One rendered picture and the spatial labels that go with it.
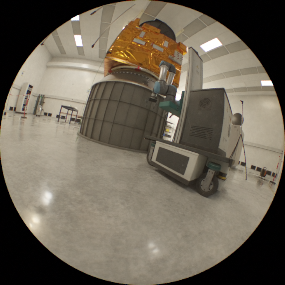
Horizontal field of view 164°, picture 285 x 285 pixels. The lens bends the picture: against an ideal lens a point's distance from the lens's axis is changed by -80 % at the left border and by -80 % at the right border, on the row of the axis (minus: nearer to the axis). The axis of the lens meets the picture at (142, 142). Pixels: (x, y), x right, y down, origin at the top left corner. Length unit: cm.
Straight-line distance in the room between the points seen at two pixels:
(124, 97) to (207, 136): 142
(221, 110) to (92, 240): 96
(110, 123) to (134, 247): 164
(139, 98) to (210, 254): 191
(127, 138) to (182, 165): 116
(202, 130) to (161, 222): 66
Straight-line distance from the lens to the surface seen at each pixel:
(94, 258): 33
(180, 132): 103
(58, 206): 45
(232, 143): 390
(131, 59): 247
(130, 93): 179
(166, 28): 438
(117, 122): 166
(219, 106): 83
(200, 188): 81
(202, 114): 85
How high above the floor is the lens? 32
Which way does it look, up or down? 5 degrees down
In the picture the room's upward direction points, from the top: 14 degrees clockwise
